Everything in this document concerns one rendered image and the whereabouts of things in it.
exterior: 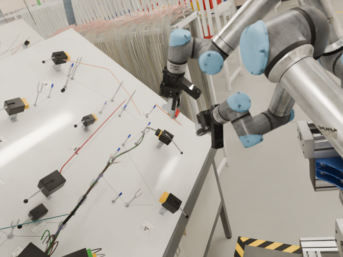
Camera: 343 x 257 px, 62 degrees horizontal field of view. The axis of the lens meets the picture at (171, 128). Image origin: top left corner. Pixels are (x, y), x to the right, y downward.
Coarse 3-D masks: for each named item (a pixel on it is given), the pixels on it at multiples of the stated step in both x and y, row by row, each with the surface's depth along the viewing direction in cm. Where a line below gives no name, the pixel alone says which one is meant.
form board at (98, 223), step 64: (0, 64) 121; (64, 64) 139; (0, 128) 105; (64, 128) 118; (128, 128) 136; (192, 128) 160; (0, 192) 92; (64, 192) 103; (128, 192) 116; (0, 256) 83; (128, 256) 101
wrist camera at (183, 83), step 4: (176, 80) 112; (180, 80) 110; (184, 80) 112; (176, 84) 111; (180, 84) 111; (184, 84) 111; (188, 84) 112; (192, 84) 114; (184, 88) 112; (188, 88) 111; (192, 88) 113; (196, 88) 114; (188, 92) 112; (192, 92) 112; (196, 92) 113; (200, 92) 114; (192, 96) 113; (196, 96) 113
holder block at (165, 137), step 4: (164, 132) 134; (168, 132) 135; (160, 136) 133; (164, 136) 132; (168, 136) 134; (172, 136) 135; (160, 140) 134; (164, 140) 134; (168, 140) 133; (168, 144) 135
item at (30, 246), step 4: (28, 244) 76; (32, 244) 76; (24, 248) 75; (28, 248) 75; (32, 248) 75; (36, 248) 76; (20, 252) 74; (24, 252) 74; (28, 252) 74; (32, 252) 75; (36, 252) 75; (40, 252) 76; (44, 252) 76; (20, 256) 73; (24, 256) 73; (28, 256) 74; (32, 256) 74; (36, 256) 75; (40, 256) 75; (44, 256) 76; (48, 256) 76
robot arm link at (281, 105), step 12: (312, 12) 65; (324, 24) 66; (324, 36) 67; (324, 48) 73; (276, 96) 92; (288, 96) 88; (276, 108) 95; (288, 108) 94; (276, 120) 99; (288, 120) 102
